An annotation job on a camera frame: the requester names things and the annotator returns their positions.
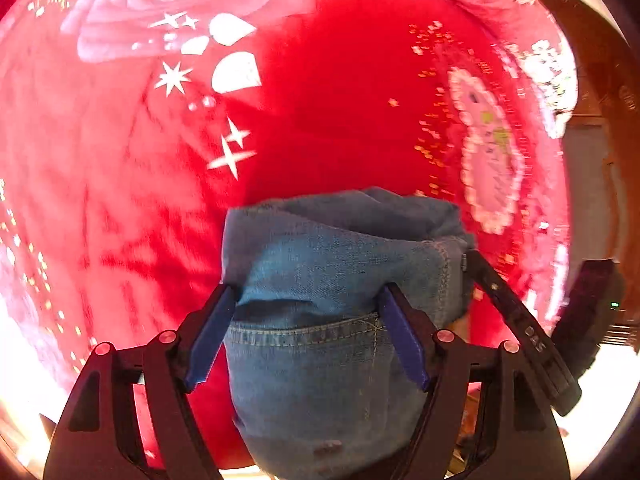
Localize dark wooden furniture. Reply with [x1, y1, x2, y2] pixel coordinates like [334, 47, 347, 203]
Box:
[541, 0, 639, 325]

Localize red floral plush blanket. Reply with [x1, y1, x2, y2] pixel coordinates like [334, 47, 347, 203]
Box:
[1, 0, 567, 472]

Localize blue denim jeans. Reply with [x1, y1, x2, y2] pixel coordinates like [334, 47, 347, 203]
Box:
[222, 188, 474, 479]

